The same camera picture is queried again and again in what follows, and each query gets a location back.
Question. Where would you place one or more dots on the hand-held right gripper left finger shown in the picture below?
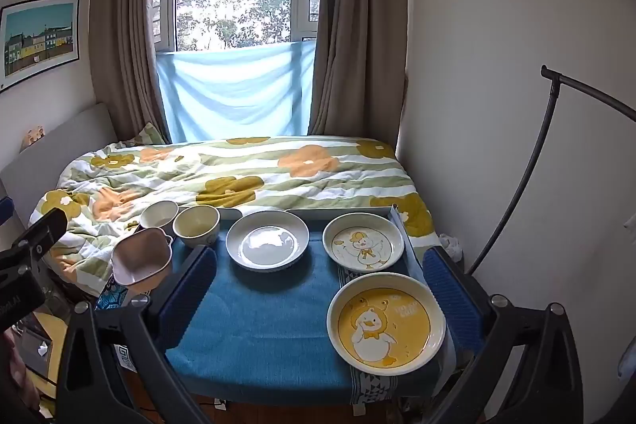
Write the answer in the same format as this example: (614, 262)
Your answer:
(189, 292)

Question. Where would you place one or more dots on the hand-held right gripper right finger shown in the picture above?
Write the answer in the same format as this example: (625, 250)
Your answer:
(452, 300)

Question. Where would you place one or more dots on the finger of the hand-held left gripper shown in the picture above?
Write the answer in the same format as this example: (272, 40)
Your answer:
(42, 228)
(5, 209)

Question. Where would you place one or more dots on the pink square bowl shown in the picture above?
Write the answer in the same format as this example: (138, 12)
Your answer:
(141, 257)

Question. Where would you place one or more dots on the yellow duck print plate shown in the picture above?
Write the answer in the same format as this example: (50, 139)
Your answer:
(386, 325)

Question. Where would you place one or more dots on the plain white plate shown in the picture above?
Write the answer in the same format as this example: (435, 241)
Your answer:
(267, 239)

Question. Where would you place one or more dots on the white duck print plate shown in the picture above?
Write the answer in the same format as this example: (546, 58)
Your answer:
(363, 242)

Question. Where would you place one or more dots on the yellow wooden stool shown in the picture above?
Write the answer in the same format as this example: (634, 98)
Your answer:
(52, 329)

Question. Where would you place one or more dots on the white crumpled cloth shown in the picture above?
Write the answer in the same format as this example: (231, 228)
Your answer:
(449, 245)

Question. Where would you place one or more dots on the cream round bowl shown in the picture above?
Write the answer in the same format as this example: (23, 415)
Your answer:
(196, 225)

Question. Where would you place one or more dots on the grey padded headboard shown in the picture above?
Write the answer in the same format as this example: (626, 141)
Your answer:
(49, 146)

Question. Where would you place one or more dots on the small plush toy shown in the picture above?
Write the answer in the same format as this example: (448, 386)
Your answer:
(35, 137)

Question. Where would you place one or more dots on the small white bowl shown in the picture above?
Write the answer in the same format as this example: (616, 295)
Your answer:
(159, 216)

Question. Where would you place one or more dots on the blue white patterned cloth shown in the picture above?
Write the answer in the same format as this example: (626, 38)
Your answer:
(107, 300)

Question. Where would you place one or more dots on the blue tablecloth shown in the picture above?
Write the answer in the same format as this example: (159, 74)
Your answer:
(268, 319)

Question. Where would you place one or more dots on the floral striped blanket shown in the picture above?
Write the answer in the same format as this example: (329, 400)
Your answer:
(258, 175)

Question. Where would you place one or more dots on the green patterned pillow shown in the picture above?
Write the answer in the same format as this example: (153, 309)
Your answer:
(149, 134)

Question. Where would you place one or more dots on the black curved lamp stand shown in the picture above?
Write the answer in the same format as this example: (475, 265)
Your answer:
(536, 156)

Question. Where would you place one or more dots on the light blue window cloth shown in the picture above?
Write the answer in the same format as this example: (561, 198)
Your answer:
(233, 91)

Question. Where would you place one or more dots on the brown curtain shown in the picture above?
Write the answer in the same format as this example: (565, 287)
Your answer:
(360, 31)
(126, 36)

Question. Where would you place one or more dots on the short white table rail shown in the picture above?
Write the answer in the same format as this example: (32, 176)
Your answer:
(231, 213)

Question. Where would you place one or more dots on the framed wall poster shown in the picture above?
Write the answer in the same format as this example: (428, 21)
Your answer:
(37, 39)

